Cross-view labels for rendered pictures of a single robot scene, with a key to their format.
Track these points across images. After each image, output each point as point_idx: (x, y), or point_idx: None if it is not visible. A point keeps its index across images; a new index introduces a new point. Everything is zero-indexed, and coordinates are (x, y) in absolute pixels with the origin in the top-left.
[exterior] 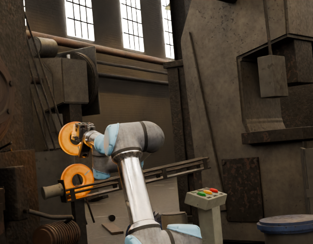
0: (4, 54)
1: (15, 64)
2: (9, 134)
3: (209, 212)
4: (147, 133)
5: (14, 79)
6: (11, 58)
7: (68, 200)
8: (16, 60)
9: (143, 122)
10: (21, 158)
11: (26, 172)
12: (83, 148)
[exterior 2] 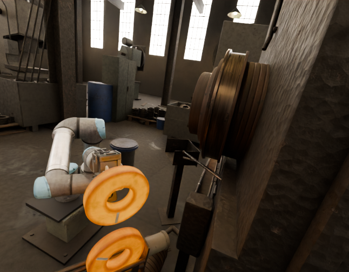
0: (307, 21)
1: (315, 35)
2: (245, 197)
3: None
4: (61, 132)
5: (293, 88)
6: (315, 21)
7: None
8: (327, 13)
9: (73, 119)
10: (212, 225)
11: (205, 252)
12: None
